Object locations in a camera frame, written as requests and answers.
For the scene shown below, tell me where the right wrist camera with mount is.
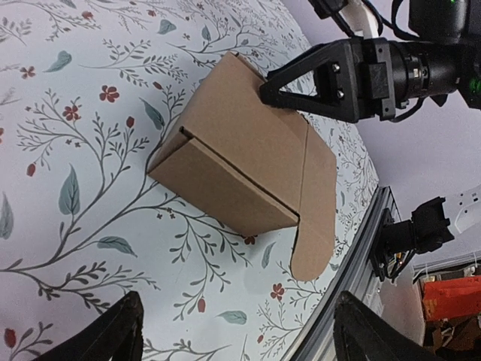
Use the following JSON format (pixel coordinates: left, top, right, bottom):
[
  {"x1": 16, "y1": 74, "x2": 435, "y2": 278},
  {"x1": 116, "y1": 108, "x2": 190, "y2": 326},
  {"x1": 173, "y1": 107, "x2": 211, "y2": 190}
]
[{"x1": 309, "y1": 0, "x2": 384, "y2": 39}]

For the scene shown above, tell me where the floral patterned table mat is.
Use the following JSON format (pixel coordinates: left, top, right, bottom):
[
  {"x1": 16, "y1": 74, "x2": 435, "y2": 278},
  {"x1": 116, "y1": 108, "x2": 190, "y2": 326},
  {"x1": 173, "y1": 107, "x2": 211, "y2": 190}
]
[{"x1": 1, "y1": 1, "x2": 379, "y2": 360}]

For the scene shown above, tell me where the brown cardboard box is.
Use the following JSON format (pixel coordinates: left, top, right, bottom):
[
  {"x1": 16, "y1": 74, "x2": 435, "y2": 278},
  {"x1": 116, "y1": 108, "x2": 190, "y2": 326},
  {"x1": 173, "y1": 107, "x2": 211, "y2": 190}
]
[{"x1": 148, "y1": 52, "x2": 337, "y2": 281}]

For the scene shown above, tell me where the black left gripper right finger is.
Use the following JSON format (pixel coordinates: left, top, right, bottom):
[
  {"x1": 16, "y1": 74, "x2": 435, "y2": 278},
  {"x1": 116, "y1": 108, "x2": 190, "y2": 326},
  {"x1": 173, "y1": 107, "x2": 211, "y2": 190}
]
[{"x1": 333, "y1": 291, "x2": 439, "y2": 361}]

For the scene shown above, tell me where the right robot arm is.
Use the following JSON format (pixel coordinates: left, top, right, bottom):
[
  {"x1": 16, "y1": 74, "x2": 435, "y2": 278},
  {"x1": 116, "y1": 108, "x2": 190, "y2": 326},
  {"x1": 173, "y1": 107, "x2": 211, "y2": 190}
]
[{"x1": 259, "y1": 1, "x2": 480, "y2": 123}]

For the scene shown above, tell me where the orange box in background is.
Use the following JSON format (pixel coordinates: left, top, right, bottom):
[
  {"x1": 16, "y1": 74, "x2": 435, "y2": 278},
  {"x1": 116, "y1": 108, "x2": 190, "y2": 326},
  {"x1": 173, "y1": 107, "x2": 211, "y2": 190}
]
[{"x1": 422, "y1": 276, "x2": 480, "y2": 321}]

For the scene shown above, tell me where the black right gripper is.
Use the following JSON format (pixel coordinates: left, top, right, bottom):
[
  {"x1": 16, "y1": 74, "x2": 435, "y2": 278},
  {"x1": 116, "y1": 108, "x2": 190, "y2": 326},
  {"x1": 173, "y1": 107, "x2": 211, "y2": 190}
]
[{"x1": 259, "y1": 38, "x2": 407, "y2": 123}]

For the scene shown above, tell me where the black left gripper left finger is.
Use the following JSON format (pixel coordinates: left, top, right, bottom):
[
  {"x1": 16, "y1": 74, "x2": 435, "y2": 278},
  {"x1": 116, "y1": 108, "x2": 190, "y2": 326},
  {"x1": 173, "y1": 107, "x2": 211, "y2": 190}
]
[{"x1": 36, "y1": 291, "x2": 144, "y2": 361}]

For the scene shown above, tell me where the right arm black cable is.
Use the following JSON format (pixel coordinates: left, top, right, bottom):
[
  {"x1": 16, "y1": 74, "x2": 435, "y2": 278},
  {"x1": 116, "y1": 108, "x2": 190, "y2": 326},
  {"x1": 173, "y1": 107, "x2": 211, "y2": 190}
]
[{"x1": 360, "y1": 0, "x2": 425, "y2": 41}]

